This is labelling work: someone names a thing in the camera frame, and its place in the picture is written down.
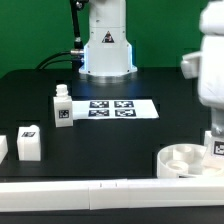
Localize white right barrier block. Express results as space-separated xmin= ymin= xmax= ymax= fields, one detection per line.
xmin=204 ymin=130 xmax=212 ymax=146

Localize white front barrier rail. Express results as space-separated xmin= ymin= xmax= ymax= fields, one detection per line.
xmin=0 ymin=178 xmax=224 ymax=212

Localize white marker sheet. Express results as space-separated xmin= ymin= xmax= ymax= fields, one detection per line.
xmin=72 ymin=99 xmax=159 ymax=120

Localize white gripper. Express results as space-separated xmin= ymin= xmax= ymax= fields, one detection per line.
xmin=198 ymin=0 xmax=224 ymax=136

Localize white barrier block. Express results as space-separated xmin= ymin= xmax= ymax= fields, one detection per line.
xmin=0 ymin=135 xmax=8 ymax=164
xmin=204 ymin=130 xmax=212 ymax=146

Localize white left barrier block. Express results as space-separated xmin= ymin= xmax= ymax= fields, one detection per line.
xmin=0 ymin=135 xmax=8 ymax=164

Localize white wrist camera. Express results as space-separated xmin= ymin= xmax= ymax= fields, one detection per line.
xmin=181 ymin=51 xmax=201 ymax=79

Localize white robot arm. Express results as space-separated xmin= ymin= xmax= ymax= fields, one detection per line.
xmin=79 ymin=0 xmax=224 ymax=136

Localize black cables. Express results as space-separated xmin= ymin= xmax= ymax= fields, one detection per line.
xmin=35 ymin=49 xmax=84 ymax=70

